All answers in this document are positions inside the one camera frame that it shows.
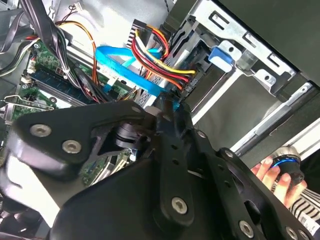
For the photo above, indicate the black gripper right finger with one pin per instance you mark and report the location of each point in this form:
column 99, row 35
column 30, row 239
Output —
column 225, row 175

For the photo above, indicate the person bare hand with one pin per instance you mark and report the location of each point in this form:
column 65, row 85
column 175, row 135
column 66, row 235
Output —
column 282, row 187

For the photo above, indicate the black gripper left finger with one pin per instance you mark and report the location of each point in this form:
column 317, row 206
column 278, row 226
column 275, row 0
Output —
column 75, row 125

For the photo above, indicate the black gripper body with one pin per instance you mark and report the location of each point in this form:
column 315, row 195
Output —
column 125, row 205

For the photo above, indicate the hard disk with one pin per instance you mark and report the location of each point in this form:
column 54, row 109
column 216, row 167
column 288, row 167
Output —
column 221, row 58

